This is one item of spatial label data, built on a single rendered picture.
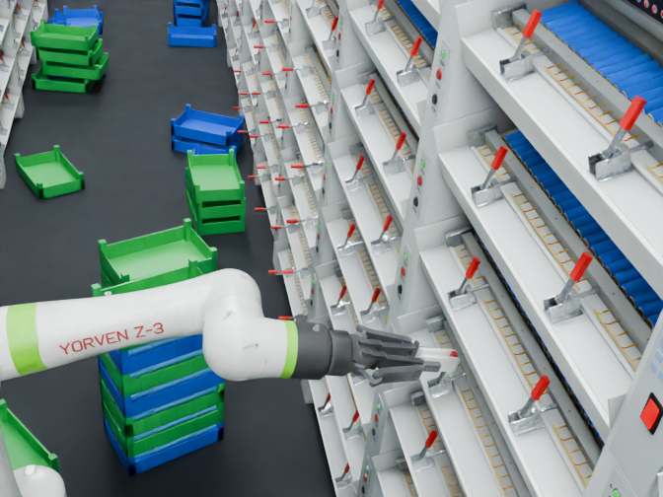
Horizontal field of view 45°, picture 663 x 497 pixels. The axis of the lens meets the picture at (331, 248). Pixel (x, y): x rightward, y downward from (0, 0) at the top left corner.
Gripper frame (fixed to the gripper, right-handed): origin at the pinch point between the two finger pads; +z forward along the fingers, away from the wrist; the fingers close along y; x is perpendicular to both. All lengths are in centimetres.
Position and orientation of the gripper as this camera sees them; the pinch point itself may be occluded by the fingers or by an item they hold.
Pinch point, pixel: (436, 359)
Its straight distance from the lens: 139.5
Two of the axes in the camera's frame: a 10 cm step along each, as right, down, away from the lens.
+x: 2.6, -8.1, -5.2
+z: 9.5, 1.1, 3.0
